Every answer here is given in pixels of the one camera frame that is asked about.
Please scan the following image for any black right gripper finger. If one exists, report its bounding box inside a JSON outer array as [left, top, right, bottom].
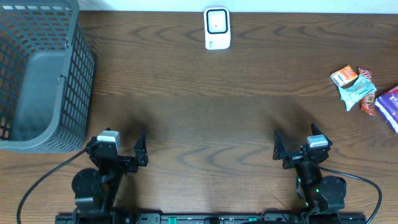
[[311, 123, 333, 147], [272, 130, 286, 161]]

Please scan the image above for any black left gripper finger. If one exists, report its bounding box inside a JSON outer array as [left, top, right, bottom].
[[133, 134, 149, 167], [85, 128, 111, 154]]

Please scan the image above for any orange Top chocolate bar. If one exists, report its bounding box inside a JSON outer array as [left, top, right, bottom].
[[358, 67, 376, 116]]

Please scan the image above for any small orange snack packet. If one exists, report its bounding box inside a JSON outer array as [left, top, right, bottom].
[[330, 65, 358, 87]]

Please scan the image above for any teal snack wrapper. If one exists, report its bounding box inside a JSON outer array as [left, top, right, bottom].
[[338, 75, 377, 111]]

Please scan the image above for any red purple liners pack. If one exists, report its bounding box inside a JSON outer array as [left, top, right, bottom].
[[375, 86, 398, 134]]

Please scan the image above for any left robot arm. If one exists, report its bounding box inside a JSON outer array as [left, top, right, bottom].
[[72, 128, 149, 223]]

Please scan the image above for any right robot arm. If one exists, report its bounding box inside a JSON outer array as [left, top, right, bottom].
[[273, 124, 346, 223]]

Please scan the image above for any white barcode scanner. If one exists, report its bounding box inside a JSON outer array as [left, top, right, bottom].
[[203, 7, 231, 50]]

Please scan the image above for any grey plastic mesh basket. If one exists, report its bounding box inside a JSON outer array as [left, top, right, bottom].
[[1, 1, 95, 153]]

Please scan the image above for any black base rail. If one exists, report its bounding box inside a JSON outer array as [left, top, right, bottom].
[[55, 212, 368, 224]]

